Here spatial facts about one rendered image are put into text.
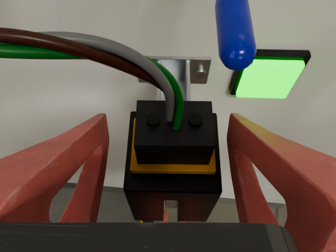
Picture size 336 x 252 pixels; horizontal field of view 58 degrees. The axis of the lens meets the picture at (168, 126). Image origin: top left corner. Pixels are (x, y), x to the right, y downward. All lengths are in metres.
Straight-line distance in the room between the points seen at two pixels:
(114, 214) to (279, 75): 1.24
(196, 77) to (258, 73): 0.04
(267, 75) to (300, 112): 0.07
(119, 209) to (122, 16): 1.24
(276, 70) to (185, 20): 0.06
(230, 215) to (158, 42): 1.37
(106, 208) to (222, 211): 0.53
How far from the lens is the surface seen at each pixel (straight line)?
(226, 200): 0.47
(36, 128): 0.29
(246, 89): 0.20
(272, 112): 0.25
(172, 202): 0.16
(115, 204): 1.37
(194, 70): 0.20
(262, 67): 0.19
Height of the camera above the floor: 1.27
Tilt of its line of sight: 76 degrees down
